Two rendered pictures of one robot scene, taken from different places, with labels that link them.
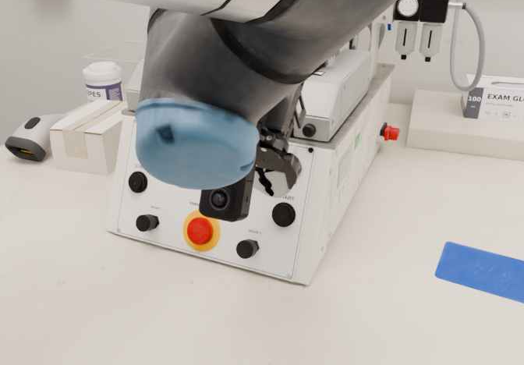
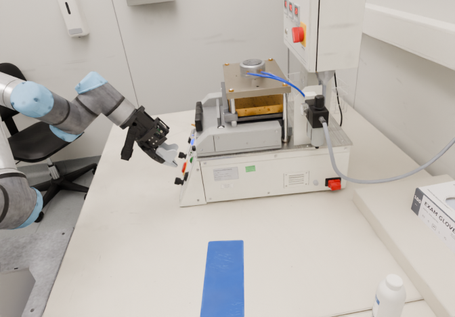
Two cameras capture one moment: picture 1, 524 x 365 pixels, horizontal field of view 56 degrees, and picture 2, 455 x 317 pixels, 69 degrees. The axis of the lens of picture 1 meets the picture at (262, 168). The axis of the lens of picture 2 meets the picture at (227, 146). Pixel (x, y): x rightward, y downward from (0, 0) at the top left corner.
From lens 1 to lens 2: 0.99 m
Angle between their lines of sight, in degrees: 58
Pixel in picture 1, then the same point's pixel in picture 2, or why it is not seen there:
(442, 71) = not seen: outside the picture
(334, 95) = (204, 139)
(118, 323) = (142, 177)
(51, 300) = (146, 162)
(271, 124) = (141, 136)
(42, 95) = not seen: hidden behind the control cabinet
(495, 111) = (427, 219)
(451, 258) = (227, 244)
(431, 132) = (361, 200)
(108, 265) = not seen: hidden behind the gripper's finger
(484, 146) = (380, 231)
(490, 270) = (225, 260)
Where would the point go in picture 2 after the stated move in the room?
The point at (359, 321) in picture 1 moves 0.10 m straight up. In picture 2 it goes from (166, 226) to (160, 200)
